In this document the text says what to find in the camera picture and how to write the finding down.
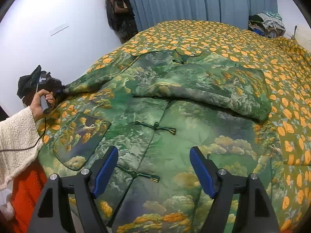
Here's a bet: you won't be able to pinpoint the green landscape print jacket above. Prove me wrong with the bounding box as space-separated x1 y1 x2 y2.
39 51 284 232

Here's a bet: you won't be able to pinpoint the cream fleece sleeve forearm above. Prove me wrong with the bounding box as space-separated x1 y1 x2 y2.
0 107 43 190

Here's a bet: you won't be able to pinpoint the pile of clothes on chair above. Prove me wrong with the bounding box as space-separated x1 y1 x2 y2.
248 11 286 38

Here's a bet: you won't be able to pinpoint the person left hand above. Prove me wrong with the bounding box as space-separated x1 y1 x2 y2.
30 90 56 122

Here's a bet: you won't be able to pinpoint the hanging coats on rack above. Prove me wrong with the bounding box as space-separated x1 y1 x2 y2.
105 0 138 44

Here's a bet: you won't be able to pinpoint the pumpkin pattern green quilt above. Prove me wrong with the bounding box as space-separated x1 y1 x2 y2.
41 21 310 231

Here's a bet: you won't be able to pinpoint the blue curtain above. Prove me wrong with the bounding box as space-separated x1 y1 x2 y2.
131 0 278 30

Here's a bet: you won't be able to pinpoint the cream headboard pillow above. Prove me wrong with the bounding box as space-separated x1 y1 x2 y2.
293 25 311 52

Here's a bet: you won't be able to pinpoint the black cable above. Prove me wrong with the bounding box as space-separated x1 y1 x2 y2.
0 117 48 153

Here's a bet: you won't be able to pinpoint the white wall switch plate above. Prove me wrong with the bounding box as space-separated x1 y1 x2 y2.
49 24 69 36

